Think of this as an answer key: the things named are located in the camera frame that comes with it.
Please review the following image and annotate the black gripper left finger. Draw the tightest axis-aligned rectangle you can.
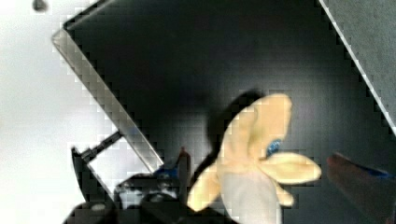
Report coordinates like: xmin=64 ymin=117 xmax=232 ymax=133
xmin=63 ymin=149 xmax=237 ymax=224

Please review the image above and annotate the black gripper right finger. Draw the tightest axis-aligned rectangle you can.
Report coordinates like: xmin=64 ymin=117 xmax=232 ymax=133
xmin=326 ymin=153 xmax=395 ymax=224

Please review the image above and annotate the black toaster oven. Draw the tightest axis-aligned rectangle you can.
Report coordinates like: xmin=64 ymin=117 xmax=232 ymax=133
xmin=52 ymin=0 xmax=395 ymax=224

